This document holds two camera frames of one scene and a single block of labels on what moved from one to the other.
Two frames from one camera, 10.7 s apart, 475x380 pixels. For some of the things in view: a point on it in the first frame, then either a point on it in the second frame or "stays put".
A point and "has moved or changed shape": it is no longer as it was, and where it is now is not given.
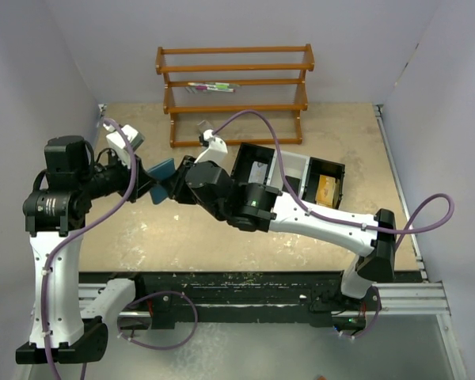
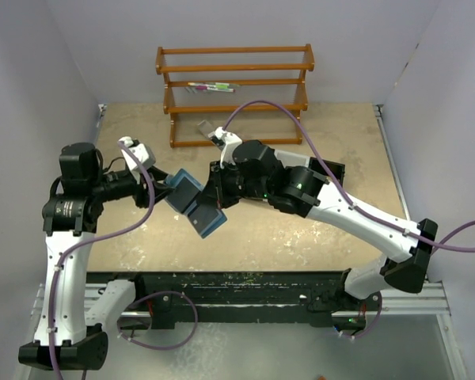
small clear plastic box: x=203 y=126 stays put
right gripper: x=179 y=187 → x=216 y=185
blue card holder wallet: x=161 y=171 has moved or changed shape
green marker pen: x=222 y=85 stays put
